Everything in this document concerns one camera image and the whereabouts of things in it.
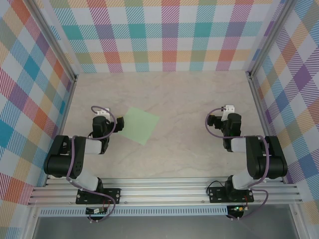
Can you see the light green paper sheet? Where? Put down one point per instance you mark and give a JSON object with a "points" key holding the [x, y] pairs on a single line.
{"points": [[139, 124]]}

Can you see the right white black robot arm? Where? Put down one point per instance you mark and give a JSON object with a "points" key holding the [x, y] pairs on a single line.
{"points": [[271, 159]]}

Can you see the circuit board with green light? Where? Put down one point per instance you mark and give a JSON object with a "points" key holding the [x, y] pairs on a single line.
{"points": [[239, 208]]}

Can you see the small black circuit board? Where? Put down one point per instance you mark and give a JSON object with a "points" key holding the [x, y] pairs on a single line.
{"points": [[96, 211]]}

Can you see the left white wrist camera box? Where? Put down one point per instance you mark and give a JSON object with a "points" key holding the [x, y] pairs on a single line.
{"points": [[103, 112]]}

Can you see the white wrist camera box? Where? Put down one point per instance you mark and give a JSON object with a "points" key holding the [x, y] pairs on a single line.
{"points": [[103, 112], [228, 108]]}

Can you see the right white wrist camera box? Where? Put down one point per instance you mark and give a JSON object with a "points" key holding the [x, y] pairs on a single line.
{"points": [[228, 108]]}

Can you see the aluminium table side rail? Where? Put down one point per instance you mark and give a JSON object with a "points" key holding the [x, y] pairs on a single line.
{"points": [[263, 119], [63, 119]]}

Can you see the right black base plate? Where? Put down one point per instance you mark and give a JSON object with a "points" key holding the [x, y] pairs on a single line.
{"points": [[214, 190]]}

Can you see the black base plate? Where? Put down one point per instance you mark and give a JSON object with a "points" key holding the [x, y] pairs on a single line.
{"points": [[214, 190], [112, 192]]}

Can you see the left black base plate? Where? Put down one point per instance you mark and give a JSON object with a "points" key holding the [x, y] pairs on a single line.
{"points": [[112, 192]]}

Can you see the aluminium mounting rail beam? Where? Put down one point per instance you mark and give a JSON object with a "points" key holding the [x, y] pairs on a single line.
{"points": [[162, 194]]}

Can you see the aluminium frame post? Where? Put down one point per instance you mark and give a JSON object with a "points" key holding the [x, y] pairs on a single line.
{"points": [[52, 37], [269, 37]]}

